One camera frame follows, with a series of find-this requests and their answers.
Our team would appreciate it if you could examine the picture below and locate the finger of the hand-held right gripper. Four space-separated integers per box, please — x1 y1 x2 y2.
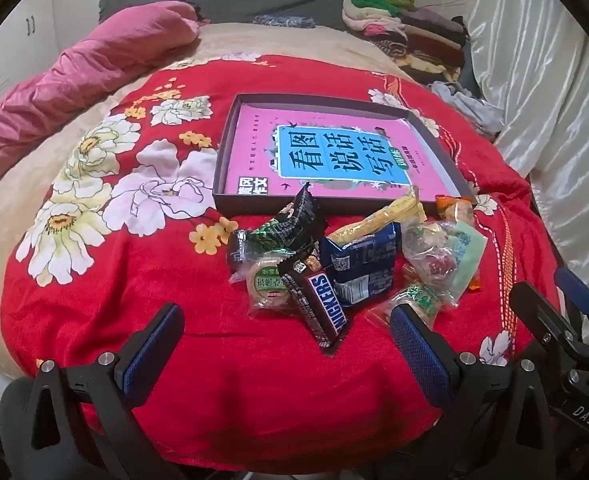
509 282 589 366
554 267 589 351

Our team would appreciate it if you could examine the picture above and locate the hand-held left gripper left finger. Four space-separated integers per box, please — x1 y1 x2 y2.
27 302 185 466

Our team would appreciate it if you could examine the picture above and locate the orange cracker packet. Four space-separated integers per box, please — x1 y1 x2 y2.
434 195 482 293

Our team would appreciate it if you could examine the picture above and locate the light green snack packet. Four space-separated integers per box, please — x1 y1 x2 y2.
444 220 489 291

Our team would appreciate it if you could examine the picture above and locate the pink quilt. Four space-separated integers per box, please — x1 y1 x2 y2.
0 0 200 201

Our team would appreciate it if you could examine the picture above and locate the white wardrobe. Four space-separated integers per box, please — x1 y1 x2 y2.
0 0 70 116

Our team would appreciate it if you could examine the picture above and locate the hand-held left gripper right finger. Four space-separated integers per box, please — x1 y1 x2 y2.
389 302 565 466

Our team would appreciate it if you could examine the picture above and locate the blue patterned cloth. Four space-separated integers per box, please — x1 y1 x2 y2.
252 14 317 28

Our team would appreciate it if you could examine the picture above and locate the white curtain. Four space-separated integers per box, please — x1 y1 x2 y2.
467 0 589 271

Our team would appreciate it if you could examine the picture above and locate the pale round pastry packet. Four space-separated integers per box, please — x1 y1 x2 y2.
244 255 300 316

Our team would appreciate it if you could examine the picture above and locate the stack of folded clothes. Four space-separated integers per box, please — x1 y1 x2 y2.
341 0 470 83

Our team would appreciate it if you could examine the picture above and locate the brown pastry clear packet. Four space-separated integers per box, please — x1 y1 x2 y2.
367 282 460 333

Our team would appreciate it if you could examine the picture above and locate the red pastry clear packet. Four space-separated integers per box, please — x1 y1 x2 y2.
401 220 475 306

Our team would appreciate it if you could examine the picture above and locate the pink book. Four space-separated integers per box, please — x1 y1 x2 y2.
237 104 462 198

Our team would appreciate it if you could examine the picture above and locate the yellow wafer packet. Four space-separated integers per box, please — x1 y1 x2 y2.
327 187 420 246

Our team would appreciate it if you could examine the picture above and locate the red floral blanket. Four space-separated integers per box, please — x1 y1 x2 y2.
2 55 567 471

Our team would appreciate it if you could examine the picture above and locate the blue snack packet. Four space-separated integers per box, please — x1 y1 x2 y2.
321 222 402 308

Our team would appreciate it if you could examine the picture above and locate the grey white cloth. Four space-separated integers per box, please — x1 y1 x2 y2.
429 80 505 133

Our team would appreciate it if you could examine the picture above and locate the black snack packet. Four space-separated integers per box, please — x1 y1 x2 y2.
227 185 325 281

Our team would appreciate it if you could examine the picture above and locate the brown chocolate bar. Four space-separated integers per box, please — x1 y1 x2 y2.
279 250 352 356

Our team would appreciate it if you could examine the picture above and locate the dark shallow box tray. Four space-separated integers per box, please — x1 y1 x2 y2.
213 92 477 211

